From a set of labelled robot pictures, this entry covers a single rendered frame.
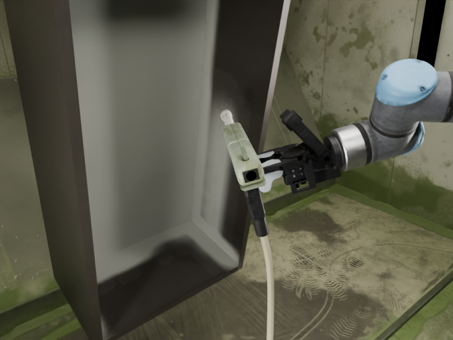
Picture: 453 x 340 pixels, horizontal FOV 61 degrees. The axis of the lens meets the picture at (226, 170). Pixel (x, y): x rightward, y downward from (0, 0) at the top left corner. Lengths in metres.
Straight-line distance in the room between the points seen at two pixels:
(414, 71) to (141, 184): 1.03
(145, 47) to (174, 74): 0.15
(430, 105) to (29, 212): 1.84
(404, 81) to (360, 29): 2.17
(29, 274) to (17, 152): 0.61
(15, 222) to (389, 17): 2.44
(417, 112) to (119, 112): 0.88
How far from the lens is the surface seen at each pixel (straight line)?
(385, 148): 0.83
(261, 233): 0.84
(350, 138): 0.80
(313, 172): 0.81
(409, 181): 2.86
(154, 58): 1.29
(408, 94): 0.72
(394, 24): 2.76
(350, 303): 2.09
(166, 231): 1.69
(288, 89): 3.15
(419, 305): 2.20
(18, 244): 2.12
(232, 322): 1.94
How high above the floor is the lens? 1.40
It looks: 23 degrees down
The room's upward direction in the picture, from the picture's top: 2 degrees counter-clockwise
